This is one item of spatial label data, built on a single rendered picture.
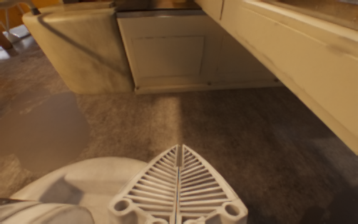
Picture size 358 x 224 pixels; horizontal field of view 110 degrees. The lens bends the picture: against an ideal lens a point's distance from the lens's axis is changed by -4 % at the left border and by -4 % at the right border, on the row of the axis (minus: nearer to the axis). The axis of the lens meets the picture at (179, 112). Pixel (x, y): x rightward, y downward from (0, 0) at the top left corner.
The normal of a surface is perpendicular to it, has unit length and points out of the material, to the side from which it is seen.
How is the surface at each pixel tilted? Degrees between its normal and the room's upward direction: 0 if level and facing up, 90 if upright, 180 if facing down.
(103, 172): 1
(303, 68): 90
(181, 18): 90
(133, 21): 90
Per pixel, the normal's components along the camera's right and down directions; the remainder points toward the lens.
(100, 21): 0.08, 0.72
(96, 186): -0.04, 0.44
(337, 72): -1.00, 0.07
